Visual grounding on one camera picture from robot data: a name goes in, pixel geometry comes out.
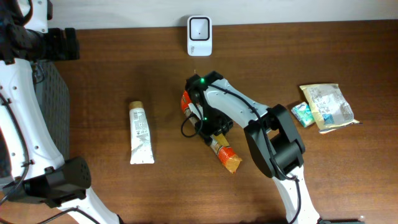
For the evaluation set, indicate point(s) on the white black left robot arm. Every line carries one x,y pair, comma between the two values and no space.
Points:
35,163

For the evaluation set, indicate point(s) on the orange cracker package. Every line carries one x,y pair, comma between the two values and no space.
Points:
219,144

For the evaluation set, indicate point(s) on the white tube brown cap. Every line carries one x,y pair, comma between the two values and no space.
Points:
141,147

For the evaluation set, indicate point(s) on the cream snack bag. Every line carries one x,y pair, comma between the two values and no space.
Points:
328,106

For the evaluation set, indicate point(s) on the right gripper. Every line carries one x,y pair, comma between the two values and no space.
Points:
205,132

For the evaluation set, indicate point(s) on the small teal tissue pack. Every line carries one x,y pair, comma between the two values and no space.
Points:
303,114

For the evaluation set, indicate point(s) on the grey plastic mesh basket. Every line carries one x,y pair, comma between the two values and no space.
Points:
54,101

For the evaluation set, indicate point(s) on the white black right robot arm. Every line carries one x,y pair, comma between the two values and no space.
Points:
273,140

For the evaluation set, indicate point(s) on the white barcode scanner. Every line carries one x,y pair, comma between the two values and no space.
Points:
199,36

